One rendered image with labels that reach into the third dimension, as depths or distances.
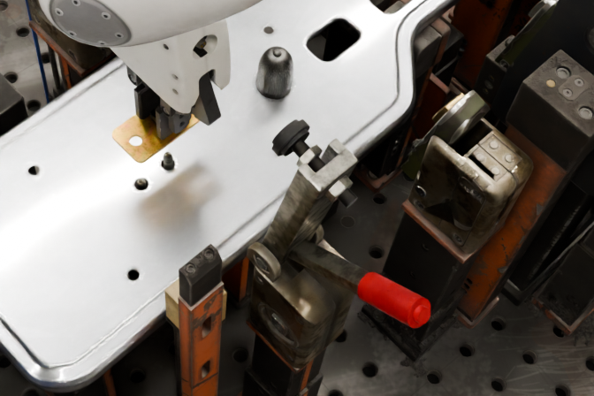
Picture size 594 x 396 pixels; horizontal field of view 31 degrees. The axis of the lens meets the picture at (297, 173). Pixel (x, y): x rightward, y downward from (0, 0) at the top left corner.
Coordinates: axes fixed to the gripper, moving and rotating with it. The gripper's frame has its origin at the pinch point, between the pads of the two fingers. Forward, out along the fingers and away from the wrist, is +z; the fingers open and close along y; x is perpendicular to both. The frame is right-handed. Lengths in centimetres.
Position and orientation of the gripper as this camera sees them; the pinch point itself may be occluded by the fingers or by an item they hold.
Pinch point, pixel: (163, 103)
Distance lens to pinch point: 84.6
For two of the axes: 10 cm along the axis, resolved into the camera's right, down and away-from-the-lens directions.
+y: -6.9, -6.5, 3.0
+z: -0.8, 4.9, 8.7
